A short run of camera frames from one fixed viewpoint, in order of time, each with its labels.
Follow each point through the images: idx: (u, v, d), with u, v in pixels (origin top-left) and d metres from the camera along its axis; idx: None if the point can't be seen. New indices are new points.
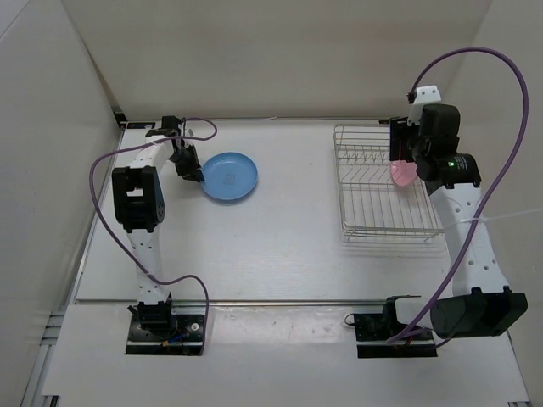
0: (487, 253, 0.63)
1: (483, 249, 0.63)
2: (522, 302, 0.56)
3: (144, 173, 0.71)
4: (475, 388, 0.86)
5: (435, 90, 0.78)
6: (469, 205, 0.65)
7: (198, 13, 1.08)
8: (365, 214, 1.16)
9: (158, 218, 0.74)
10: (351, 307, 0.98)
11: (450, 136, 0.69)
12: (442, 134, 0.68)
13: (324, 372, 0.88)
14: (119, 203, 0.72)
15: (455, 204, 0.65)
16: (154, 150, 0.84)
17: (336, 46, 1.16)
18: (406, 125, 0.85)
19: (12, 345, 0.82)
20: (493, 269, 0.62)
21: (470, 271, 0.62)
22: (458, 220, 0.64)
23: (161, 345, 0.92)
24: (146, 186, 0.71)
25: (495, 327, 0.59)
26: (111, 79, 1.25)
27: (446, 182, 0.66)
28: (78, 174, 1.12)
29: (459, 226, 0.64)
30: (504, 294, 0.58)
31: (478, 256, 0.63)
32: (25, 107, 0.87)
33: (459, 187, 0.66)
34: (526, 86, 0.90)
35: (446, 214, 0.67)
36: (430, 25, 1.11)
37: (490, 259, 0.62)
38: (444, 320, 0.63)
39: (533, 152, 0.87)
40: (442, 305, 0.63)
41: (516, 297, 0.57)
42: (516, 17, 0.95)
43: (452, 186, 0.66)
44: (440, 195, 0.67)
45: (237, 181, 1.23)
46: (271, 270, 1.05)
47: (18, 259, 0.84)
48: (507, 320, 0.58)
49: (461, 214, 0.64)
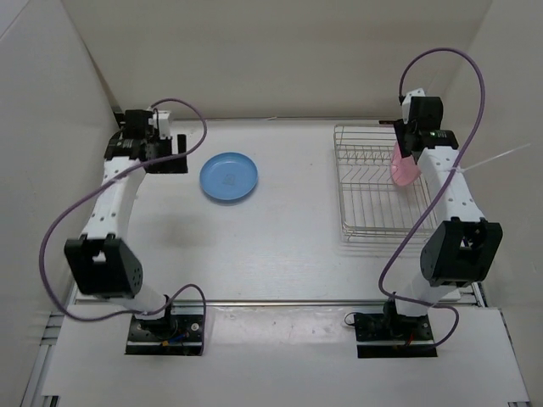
0: (464, 192, 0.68)
1: (461, 190, 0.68)
2: (496, 226, 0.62)
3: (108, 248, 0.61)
4: (475, 388, 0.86)
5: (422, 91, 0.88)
6: (448, 161, 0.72)
7: (198, 13, 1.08)
8: (365, 214, 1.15)
9: (133, 289, 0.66)
10: (351, 307, 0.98)
11: (434, 119, 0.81)
12: (427, 114, 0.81)
13: (323, 372, 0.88)
14: (81, 280, 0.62)
15: (435, 159, 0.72)
16: (117, 197, 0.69)
17: (336, 46, 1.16)
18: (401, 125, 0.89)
19: (11, 345, 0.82)
20: (471, 205, 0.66)
21: (450, 207, 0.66)
22: (439, 170, 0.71)
23: (161, 345, 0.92)
24: (111, 263, 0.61)
25: (478, 265, 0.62)
26: (111, 79, 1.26)
27: (428, 145, 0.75)
28: (78, 175, 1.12)
29: (439, 175, 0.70)
30: (480, 223, 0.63)
31: (456, 195, 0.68)
32: (25, 106, 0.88)
33: (439, 148, 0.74)
34: (526, 85, 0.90)
35: (429, 172, 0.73)
36: (430, 25, 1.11)
37: (468, 197, 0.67)
38: (431, 259, 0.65)
39: (533, 151, 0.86)
40: (428, 248, 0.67)
41: (491, 225, 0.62)
42: (517, 16, 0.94)
43: (433, 148, 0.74)
44: (424, 156, 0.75)
45: (237, 182, 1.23)
46: (271, 270, 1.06)
47: (17, 259, 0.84)
48: (486, 253, 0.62)
49: (441, 167, 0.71)
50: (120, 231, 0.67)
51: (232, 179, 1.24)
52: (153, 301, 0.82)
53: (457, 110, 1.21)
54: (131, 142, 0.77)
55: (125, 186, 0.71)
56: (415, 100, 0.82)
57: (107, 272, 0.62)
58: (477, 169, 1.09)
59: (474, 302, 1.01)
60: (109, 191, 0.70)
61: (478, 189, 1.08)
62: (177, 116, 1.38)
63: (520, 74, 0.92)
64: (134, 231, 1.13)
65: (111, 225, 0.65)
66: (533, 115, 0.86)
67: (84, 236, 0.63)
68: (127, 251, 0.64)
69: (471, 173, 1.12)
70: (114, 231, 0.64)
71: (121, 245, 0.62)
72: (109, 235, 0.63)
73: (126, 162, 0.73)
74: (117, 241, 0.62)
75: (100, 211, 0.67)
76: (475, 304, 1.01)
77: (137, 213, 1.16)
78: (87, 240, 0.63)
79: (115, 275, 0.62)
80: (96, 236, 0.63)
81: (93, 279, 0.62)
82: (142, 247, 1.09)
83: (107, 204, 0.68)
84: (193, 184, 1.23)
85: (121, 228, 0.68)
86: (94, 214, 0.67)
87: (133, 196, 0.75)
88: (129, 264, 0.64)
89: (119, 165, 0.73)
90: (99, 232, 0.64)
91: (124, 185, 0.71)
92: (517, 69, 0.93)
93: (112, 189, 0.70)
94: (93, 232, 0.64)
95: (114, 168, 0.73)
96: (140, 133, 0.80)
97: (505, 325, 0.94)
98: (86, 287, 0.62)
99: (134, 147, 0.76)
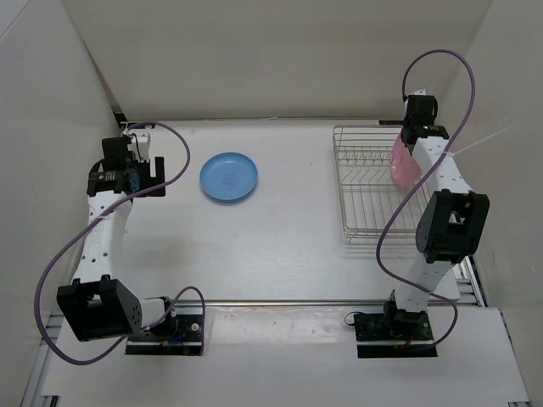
0: (455, 170, 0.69)
1: (451, 169, 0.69)
2: (485, 198, 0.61)
3: (103, 292, 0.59)
4: (475, 388, 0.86)
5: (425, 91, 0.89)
6: (440, 147, 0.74)
7: (198, 13, 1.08)
8: (366, 214, 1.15)
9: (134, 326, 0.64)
10: (351, 307, 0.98)
11: (428, 114, 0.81)
12: (422, 110, 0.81)
13: (323, 372, 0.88)
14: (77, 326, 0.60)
15: (428, 147, 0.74)
16: (107, 235, 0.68)
17: (336, 46, 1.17)
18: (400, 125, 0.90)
19: (11, 345, 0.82)
20: (461, 181, 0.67)
21: (441, 183, 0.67)
22: (430, 155, 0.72)
23: (161, 345, 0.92)
24: (109, 305, 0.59)
25: (469, 235, 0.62)
26: (111, 79, 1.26)
27: (421, 136, 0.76)
28: (78, 175, 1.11)
29: (431, 158, 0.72)
30: (468, 195, 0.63)
31: (447, 172, 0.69)
32: (25, 107, 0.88)
33: (432, 137, 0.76)
34: (526, 85, 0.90)
35: (422, 158, 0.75)
36: (429, 25, 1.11)
37: (458, 175, 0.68)
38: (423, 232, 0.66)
39: (533, 150, 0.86)
40: (422, 220, 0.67)
41: (480, 197, 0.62)
42: (517, 16, 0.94)
43: (426, 137, 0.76)
44: (417, 145, 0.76)
45: (237, 182, 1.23)
46: (271, 269, 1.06)
47: (17, 259, 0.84)
48: (477, 222, 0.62)
49: (433, 152, 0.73)
50: (113, 270, 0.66)
51: (232, 179, 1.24)
52: (154, 310, 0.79)
53: (457, 110, 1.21)
54: (114, 174, 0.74)
55: (114, 221, 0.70)
56: (411, 98, 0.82)
57: (103, 314, 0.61)
58: (477, 168, 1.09)
59: (474, 302, 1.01)
60: (97, 228, 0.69)
61: (478, 189, 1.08)
62: (177, 116, 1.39)
63: (519, 74, 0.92)
64: (134, 231, 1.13)
65: (103, 265, 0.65)
66: (533, 115, 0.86)
67: (76, 280, 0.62)
68: (125, 291, 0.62)
69: (470, 174, 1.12)
70: (107, 272, 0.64)
71: (118, 286, 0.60)
72: (103, 278, 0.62)
73: (110, 194, 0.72)
74: (112, 283, 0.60)
75: (91, 253, 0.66)
76: (475, 304, 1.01)
77: (137, 213, 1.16)
78: (80, 285, 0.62)
79: (114, 318, 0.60)
80: (88, 280, 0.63)
81: (90, 323, 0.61)
82: (142, 248, 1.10)
83: (97, 243, 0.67)
84: (193, 184, 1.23)
85: (114, 267, 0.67)
86: (84, 255, 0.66)
87: (122, 229, 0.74)
88: (128, 306, 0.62)
89: (104, 200, 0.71)
90: (92, 275, 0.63)
91: (112, 220, 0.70)
92: (517, 69, 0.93)
93: (100, 225, 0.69)
94: (86, 276, 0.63)
95: (99, 203, 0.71)
96: (121, 162, 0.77)
97: (505, 325, 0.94)
98: (84, 331, 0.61)
99: (118, 179, 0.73)
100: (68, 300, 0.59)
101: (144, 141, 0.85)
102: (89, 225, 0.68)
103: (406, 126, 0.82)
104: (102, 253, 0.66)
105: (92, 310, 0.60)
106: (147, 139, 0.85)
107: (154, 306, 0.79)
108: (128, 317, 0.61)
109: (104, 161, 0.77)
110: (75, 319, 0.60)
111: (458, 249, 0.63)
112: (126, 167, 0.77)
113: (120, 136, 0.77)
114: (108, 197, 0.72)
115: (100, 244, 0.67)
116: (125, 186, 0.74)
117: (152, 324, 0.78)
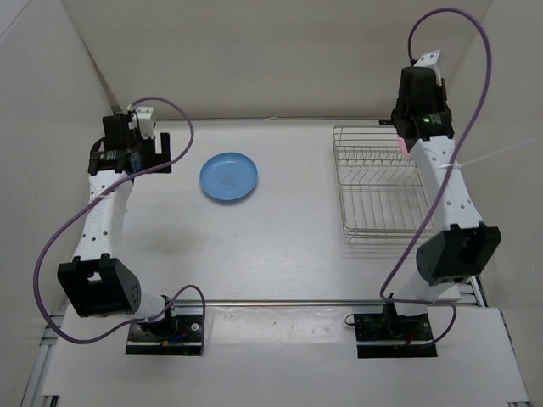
0: (462, 193, 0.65)
1: (459, 191, 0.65)
2: (498, 234, 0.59)
3: (103, 270, 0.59)
4: (474, 388, 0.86)
5: (433, 54, 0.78)
6: (445, 154, 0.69)
7: (198, 13, 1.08)
8: (366, 215, 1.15)
9: (132, 307, 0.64)
10: (350, 307, 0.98)
11: (426, 97, 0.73)
12: (419, 91, 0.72)
13: (322, 372, 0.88)
14: (77, 303, 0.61)
15: (432, 155, 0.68)
16: (107, 214, 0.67)
17: (336, 46, 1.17)
18: None
19: (12, 345, 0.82)
20: (469, 208, 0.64)
21: (448, 210, 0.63)
22: (435, 168, 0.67)
23: (161, 345, 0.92)
24: (109, 282, 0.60)
25: (476, 264, 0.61)
26: (111, 79, 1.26)
27: (423, 136, 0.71)
28: (78, 174, 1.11)
29: (437, 173, 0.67)
30: (478, 228, 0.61)
31: (454, 197, 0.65)
32: (25, 106, 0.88)
33: (434, 140, 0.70)
34: (526, 85, 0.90)
35: (425, 166, 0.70)
36: (430, 25, 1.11)
37: (466, 199, 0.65)
38: (428, 263, 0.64)
39: (533, 150, 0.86)
40: (427, 248, 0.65)
41: (490, 231, 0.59)
42: (517, 16, 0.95)
43: (428, 140, 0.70)
44: (418, 148, 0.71)
45: (237, 182, 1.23)
46: (271, 269, 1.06)
47: (17, 259, 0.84)
48: (484, 254, 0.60)
49: (438, 163, 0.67)
50: (113, 250, 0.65)
51: (232, 179, 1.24)
52: (155, 309, 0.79)
53: (458, 111, 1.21)
54: (116, 153, 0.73)
55: (114, 201, 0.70)
56: (408, 75, 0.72)
57: (103, 292, 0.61)
58: (476, 168, 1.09)
59: (474, 302, 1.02)
60: (97, 207, 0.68)
61: (478, 189, 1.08)
62: (177, 116, 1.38)
63: (520, 74, 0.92)
64: (133, 231, 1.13)
65: (103, 243, 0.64)
66: (533, 115, 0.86)
67: (76, 258, 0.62)
68: (124, 270, 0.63)
69: (470, 174, 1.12)
70: (107, 251, 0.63)
71: (117, 264, 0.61)
72: (103, 255, 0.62)
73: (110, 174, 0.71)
74: (112, 261, 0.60)
75: (91, 231, 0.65)
76: (475, 304, 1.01)
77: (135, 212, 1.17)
78: (80, 261, 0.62)
79: (114, 296, 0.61)
80: (88, 258, 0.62)
81: (89, 300, 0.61)
82: (142, 248, 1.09)
83: (97, 222, 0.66)
84: (193, 184, 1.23)
85: (114, 247, 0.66)
86: (84, 233, 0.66)
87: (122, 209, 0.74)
88: (127, 285, 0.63)
89: (106, 180, 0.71)
90: (91, 253, 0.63)
91: (113, 199, 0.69)
92: (517, 69, 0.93)
93: (100, 205, 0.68)
94: (86, 253, 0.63)
95: (100, 183, 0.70)
96: (121, 141, 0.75)
97: (505, 325, 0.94)
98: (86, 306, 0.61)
99: (120, 158, 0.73)
100: (69, 276, 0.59)
101: (148, 118, 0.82)
102: (89, 205, 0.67)
103: (404, 118, 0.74)
104: (102, 232, 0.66)
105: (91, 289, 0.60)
106: (149, 115, 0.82)
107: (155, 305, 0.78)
108: (126, 295, 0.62)
109: (105, 140, 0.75)
110: (75, 296, 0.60)
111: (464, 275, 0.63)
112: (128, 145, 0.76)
113: (120, 114, 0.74)
114: (108, 175, 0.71)
115: (100, 223, 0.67)
116: (126, 165, 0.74)
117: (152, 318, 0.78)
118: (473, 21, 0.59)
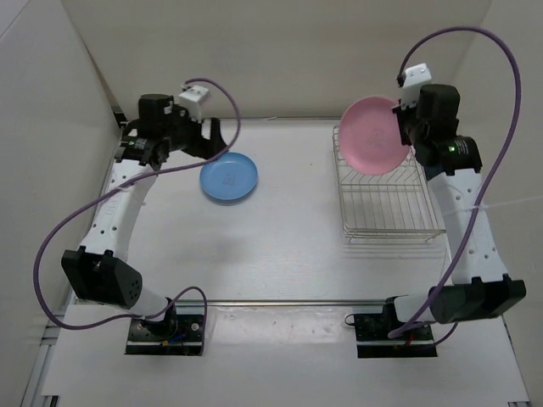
0: (487, 241, 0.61)
1: (484, 237, 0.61)
2: (522, 291, 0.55)
3: (104, 269, 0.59)
4: (475, 388, 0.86)
5: (424, 69, 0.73)
6: (470, 192, 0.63)
7: (198, 13, 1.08)
8: (367, 215, 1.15)
9: (129, 303, 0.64)
10: (349, 308, 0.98)
11: (450, 119, 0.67)
12: (443, 114, 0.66)
13: (322, 372, 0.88)
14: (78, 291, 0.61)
15: (455, 193, 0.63)
16: (120, 209, 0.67)
17: (336, 45, 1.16)
18: (400, 109, 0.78)
19: (12, 345, 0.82)
20: (493, 257, 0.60)
21: (470, 259, 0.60)
22: (458, 208, 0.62)
23: (161, 345, 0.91)
24: (109, 278, 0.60)
25: (492, 313, 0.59)
26: (111, 79, 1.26)
27: (447, 169, 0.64)
28: (77, 175, 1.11)
29: (461, 216, 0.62)
30: (502, 282, 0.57)
31: (478, 245, 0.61)
32: (25, 106, 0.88)
33: (460, 173, 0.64)
34: (526, 84, 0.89)
35: (446, 203, 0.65)
36: (430, 25, 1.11)
37: (490, 247, 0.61)
38: (441, 307, 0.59)
39: (533, 150, 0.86)
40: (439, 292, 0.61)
41: (514, 286, 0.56)
42: (517, 16, 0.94)
43: (452, 173, 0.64)
44: (441, 181, 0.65)
45: (237, 182, 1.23)
46: (271, 269, 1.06)
47: (17, 259, 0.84)
48: (505, 307, 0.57)
49: (461, 203, 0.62)
50: (119, 247, 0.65)
51: (232, 179, 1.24)
52: (155, 307, 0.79)
53: (458, 110, 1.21)
54: (145, 142, 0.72)
55: (131, 195, 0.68)
56: (431, 96, 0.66)
57: (103, 287, 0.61)
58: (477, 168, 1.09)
59: None
60: (114, 198, 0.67)
61: None
62: None
63: (520, 73, 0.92)
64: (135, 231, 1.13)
65: (109, 239, 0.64)
66: (533, 114, 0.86)
67: (82, 248, 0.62)
68: (125, 270, 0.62)
69: None
70: (111, 248, 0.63)
71: (118, 265, 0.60)
72: (106, 253, 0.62)
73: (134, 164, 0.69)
74: (113, 262, 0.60)
75: (101, 223, 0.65)
76: None
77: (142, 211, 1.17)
78: (84, 251, 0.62)
79: (112, 292, 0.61)
80: (93, 249, 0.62)
81: (89, 291, 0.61)
82: (142, 248, 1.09)
83: (109, 215, 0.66)
84: (193, 184, 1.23)
85: (122, 243, 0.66)
86: (95, 224, 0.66)
87: (141, 203, 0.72)
88: (126, 285, 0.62)
89: (127, 170, 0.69)
90: (96, 247, 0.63)
91: (130, 193, 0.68)
92: (518, 69, 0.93)
93: (117, 197, 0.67)
94: (92, 246, 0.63)
95: (122, 173, 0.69)
96: (153, 128, 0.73)
97: (505, 325, 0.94)
98: (84, 292, 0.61)
99: (147, 150, 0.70)
100: (72, 264, 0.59)
101: (193, 100, 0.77)
102: (106, 195, 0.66)
103: (425, 142, 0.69)
104: (111, 226, 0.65)
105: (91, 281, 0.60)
106: (198, 97, 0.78)
107: (156, 304, 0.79)
108: (124, 292, 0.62)
109: (139, 124, 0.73)
110: (75, 285, 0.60)
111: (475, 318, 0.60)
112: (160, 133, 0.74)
113: (158, 99, 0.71)
114: (131, 166, 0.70)
115: (112, 216, 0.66)
116: (153, 158, 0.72)
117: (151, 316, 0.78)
118: (498, 41, 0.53)
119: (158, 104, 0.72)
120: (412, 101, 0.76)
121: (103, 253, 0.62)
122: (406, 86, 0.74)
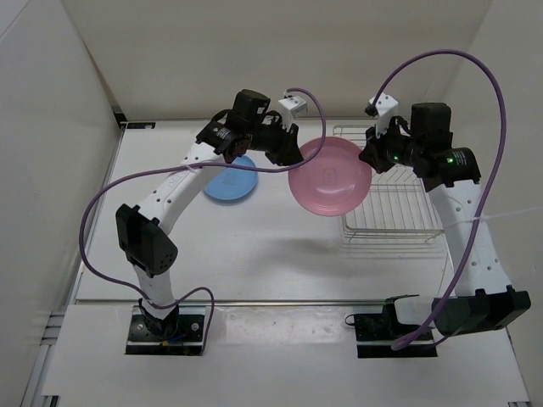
0: (489, 252, 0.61)
1: (486, 248, 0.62)
2: (525, 300, 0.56)
3: (146, 233, 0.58)
4: (474, 388, 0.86)
5: (388, 96, 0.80)
6: (470, 203, 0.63)
7: (198, 12, 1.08)
8: (366, 214, 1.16)
9: (157, 271, 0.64)
10: (350, 308, 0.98)
11: (445, 133, 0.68)
12: (436, 128, 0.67)
13: (322, 372, 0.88)
14: (121, 242, 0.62)
15: (455, 204, 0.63)
16: (183, 184, 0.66)
17: (336, 45, 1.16)
18: (377, 138, 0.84)
19: (12, 345, 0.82)
20: (495, 268, 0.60)
21: (473, 272, 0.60)
22: (459, 220, 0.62)
23: (161, 345, 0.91)
24: (148, 243, 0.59)
25: (497, 324, 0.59)
26: (111, 79, 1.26)
27: (446, 181, 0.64)
28: (77, 174, 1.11)
29: (461, 226, 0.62)
30: (506, 293, 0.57)
31: (480, 256, 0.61)
32: (25, 106, 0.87)
33: (459, 185, 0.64)
34: (527, 84, 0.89)
35: (446, 214, 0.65)
36: (429, 25, 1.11)
37: (493, 259, 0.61)
38: (445, 320, 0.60)
39: (534, 150, 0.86)
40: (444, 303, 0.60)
41: (517, 295, 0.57)
42: (517, 16, 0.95)
43: (452, 185, 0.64)
44: (440, 193, 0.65)
45: (237, 182, 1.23)
46: (271, 270, 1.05)
47: (16, 260, 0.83)
48: (509, 317, 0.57)
49: (462, 214, 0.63)
50: (166, 219, 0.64)
51: (232, 179, 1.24)
52: (166, 298, 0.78)
53: (458, 111, 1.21)
54: (227, 134, 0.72)
55: (197, 177, 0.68)
56: (422, 110, 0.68)
57: (141, 247, 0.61)
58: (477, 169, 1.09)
59: None
60: (179, 174, 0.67)
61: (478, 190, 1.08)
62: (177, 116, 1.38)
63: (521, 74, 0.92)
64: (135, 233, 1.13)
65: (160, 209, 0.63)
66: (533, 115, 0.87)
67: (137, 206, 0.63)
68: (165, 240, 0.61)
69: None
70: (159, 218, 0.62)
71: (159, 236, 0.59)
72: (153, 220, 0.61)
73: (209, 152, 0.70)
74: (156, 231, 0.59)
75: (161, 192, 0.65)
76: None
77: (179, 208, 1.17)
78: (137, 210, 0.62)
79: (146, 256, 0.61)
80: (144, 213, 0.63)
81: (129, 245, 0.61)
82: None
83: (170, 187, 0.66)
84: None
85: (170, 218, 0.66)
86: (155, 192, 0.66)
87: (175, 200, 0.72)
88: (160, 254, 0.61)
89: (201, 153, 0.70)
90: (145, 212, 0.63)
91: (196, 175, 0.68)
92: (518, 69, 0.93)
93: (182, 175, 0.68)
94: (143, 209, 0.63)
95: (195, 153, 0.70)
96: (239, 125, 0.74)
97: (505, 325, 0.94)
98: (124, 244, 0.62)
99: (226, 140, 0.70)
100: (125, 217, 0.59)
101: (288, 108, 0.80)
102: (174, 169, 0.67)
103: (422, 156, 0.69)
104: (167, 198, 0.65)
105: (132, 238, 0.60)
106: (293, 107, 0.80)
107: (168, 299, 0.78)
108: (153, 260, 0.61)
109: (230, 113, 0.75)
110: (120, 235, 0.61)
111: (479, 330, 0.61)
112: (244, 131, 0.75)
113: (254, 97, 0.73)
114: (206, 152, 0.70)
115: (172, 189, 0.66)
116: (228, 151, 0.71)
117: (158, 308, 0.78)
118: (478, 62, 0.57)
119: (252, 103, 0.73)
120: (384, 129, 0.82)
121: (151, 220, 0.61)
122: (380, 114, 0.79)
